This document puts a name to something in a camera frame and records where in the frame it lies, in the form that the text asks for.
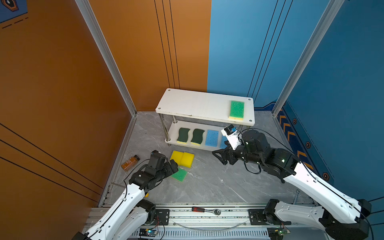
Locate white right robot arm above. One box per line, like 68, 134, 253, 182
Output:
213, 125, 374, 240

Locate green yellow wavy sponge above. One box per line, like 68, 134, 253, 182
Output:
177, 128, 190, 144
191, 129, 205, 146

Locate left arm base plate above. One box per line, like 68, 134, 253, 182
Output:
146, 209, 170, 226

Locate light green sponge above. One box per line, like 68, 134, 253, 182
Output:
229, 101, 245, 121
171, 168, 188, 182

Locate red handled ratchet tool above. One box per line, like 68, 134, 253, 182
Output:
192, 207, 221, 216

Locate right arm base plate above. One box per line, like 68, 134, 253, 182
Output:
248, 209, 292, 226

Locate white two-tier shelf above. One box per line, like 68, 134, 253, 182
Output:
156, 89, 255, 151

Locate aluminium right corner post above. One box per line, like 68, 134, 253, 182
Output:
272, 0, 345, 117

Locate yellow foam sponge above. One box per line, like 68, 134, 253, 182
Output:
180, 152, 195, 168
170, 151, 184, 166

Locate aluminium left corner post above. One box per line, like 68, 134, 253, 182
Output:
75, 0, 137, 117

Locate blue cellulose sponge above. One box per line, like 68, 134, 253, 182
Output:
220, 136, 228, 149
205, 130, 219, 148

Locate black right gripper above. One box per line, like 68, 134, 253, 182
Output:
211, 139, 263, 167

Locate silver hex bolt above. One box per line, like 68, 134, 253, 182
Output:
293, 189, 300, 205

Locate aluminium front rail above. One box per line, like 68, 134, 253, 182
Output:
79, 202, 337, 240

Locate right circuit board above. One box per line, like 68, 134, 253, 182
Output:
267, 228, 291, 240

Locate amber small bottle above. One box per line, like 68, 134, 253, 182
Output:
121, 155, 140, 172

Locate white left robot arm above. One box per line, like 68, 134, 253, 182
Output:
73, 150, 179, 240

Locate aluminium corner post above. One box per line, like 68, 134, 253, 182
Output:
75, 0, 137, 117
272, 0, 345, 117

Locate left green circuit board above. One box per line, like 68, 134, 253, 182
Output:
138, 229, 159, 239

